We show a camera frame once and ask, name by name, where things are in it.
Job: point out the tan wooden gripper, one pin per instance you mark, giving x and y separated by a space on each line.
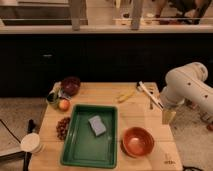
167 116

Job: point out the yellow banana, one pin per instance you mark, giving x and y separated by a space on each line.
123 97

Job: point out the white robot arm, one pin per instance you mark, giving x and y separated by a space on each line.
188 83

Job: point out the red orange bowl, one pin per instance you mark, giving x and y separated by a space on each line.
137 142

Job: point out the dark maroon bowl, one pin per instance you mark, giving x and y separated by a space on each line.
71 85

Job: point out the grey blue sponge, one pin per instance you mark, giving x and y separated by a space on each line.
97 125

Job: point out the green plastic tray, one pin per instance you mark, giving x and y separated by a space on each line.
82 147

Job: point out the red yellow apple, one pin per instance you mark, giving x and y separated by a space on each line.
64 105

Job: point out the bunch of red grapes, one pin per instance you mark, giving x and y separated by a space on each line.
62 128

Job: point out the black handle tool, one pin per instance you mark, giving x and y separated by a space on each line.
27 156

